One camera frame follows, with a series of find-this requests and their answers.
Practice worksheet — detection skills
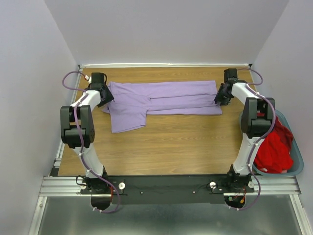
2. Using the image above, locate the purple t shirt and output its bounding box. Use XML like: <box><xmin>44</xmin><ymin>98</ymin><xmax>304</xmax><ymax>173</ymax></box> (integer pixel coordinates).
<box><xmin>102</xmin><ymin>81</ymin><xmax>222</xmax><ymax>133</ymax></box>

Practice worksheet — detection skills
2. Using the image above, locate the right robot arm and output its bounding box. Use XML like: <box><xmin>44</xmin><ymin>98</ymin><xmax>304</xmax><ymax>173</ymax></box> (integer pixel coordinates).
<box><xmin>210</xmin><ymin>68</ymin><xmax>276</xmax><ymax>193</ymax></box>

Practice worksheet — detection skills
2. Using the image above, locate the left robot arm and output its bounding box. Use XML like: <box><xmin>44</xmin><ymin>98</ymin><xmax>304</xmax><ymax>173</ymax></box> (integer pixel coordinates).
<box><xmin>60</xmin><ymin>71</ymin><xmax>114</xmax><ymax>194</ymax></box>

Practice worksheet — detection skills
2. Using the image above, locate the dark red t shirt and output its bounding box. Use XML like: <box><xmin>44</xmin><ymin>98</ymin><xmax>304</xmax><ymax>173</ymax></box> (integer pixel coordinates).
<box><xmin>270</xmin><ymin>117</ymin><xmax>293</xmax><ymax>154</ymax></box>

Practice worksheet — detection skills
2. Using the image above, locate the teal plastic basket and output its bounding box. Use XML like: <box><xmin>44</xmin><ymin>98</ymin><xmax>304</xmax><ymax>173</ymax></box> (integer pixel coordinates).
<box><xmin>239</xmin><ymin>111</ymin><xmax>304</xmax><ymax>177</ymax></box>

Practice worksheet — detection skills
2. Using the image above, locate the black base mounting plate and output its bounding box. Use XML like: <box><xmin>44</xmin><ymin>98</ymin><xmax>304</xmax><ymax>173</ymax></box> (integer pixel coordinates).
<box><xmin>76</xmin><ymin>173</ymin><xmax>254</xmax><ymax>209</ymax></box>

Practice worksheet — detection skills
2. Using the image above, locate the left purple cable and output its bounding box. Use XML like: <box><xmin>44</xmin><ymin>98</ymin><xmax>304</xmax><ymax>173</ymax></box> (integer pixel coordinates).
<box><xmin>62</xmin><ymin>70</ymin><xmax>121</xmax><ymax>214</ymax></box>

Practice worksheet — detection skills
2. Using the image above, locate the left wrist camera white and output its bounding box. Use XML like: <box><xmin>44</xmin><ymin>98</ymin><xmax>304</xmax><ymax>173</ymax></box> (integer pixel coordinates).
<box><xmin>84</xmin><ymin>75</ymin><xmax>92</xmax><ymax>84</ymax></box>

